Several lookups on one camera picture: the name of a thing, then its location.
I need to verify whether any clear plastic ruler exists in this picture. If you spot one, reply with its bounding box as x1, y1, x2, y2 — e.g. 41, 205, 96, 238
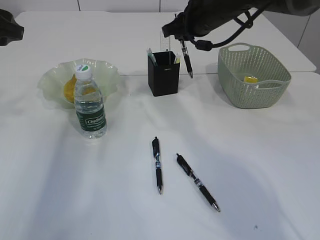
160, 31, 171, 64

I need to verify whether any translucent green wavy glass plate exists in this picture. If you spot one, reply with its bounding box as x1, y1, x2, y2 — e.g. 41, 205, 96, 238
37, 58, 121, 109

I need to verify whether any yellow pear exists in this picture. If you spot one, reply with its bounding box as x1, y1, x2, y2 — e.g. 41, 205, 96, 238
63, 74, 97, 104

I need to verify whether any black square pen holder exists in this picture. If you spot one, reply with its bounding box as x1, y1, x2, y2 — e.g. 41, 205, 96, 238
147, 51, 180, 97

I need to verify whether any clear water bottle green label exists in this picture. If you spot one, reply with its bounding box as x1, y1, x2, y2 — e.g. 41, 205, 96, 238
74, 64, 107, 139

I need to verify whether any yellow-green utility knife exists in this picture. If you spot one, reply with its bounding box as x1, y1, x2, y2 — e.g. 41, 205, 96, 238
174, 52, 181, 64

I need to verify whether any green woven plastic basket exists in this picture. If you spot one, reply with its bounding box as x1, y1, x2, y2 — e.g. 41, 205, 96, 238
217, 43, 292, 109

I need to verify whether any black pen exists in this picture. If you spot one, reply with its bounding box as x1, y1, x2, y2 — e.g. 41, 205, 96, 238
151, 136, 163, 195
176, 153, 221, 212
179, 39, 193, 79

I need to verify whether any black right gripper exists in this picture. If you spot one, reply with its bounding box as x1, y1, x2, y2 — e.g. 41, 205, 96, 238
162, 0, 250, 38

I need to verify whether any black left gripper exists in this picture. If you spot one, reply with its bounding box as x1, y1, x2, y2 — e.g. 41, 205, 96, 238
0, 9, 25, 46

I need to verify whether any teal utility knife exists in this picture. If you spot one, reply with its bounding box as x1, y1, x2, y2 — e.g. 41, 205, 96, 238
146, 47, 158, 66

